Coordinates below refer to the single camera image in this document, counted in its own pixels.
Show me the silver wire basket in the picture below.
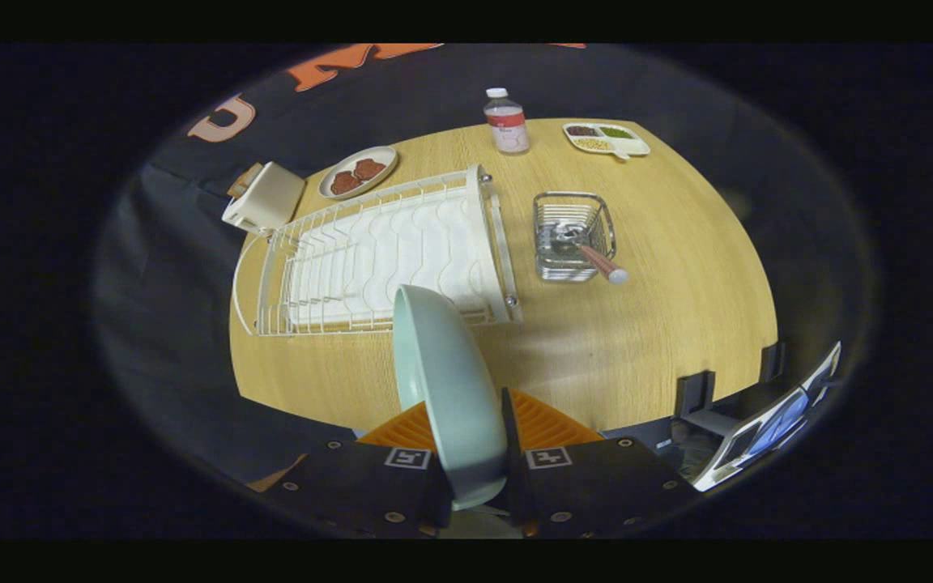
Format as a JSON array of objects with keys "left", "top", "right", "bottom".
[{"left": 533, "top": 191, "right": 618, "bottom": 283}]

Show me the white toaster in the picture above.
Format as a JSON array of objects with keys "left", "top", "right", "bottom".
[{"left": 222, "top": 161, "right": 306, "bottom": 236}]

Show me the clear bottle with red label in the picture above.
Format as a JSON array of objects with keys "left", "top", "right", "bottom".
[{"left": 484, "top": 87, "right": 530, "bottom": 155}]

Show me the spoon with pink handle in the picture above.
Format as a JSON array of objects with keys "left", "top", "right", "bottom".
[{"left": 552, "top": 223, "right": 629, "bottom": 285}]

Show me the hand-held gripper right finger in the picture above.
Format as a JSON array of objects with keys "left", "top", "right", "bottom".
[{"left": 501, "top": 387, "right": 698, "bottom": 539}]

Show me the white divided snack tray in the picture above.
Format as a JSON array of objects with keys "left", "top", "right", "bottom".
[{"left": 562, "top": 121, "right": 651, "bottom": 160}]

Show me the light green plate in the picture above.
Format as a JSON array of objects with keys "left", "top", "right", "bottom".
[{"left": 392, "top": 283, "right": 524, "bottom": 539}]

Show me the white wire dish rack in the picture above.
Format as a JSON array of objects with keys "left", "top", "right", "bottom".
[{"left": 232, "top": 164, "right": 524, "bottom": 337}]

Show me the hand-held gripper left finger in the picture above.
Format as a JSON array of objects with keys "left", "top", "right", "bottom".
[{"left": 260, "top": 399, "right": 455, "bottom": 539}]

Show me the bread slice in toaster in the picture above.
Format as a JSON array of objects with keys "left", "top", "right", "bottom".
[{"left": 228, "top": 164, "right": 263, "bottom": 198}]

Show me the beige plate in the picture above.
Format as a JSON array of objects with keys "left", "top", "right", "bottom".
[{"left": 318, "top": 146, "right": 399, "bottom": 201}]

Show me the white-edged display screen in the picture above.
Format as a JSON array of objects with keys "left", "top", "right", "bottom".
[{"left": 693, "top": 340, "right": 844, "bottom": 492}]

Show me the black backdrop cloth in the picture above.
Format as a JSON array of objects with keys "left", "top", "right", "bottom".
[{"left": 94, "top": 45, "right": 840, "bottom": 487}]

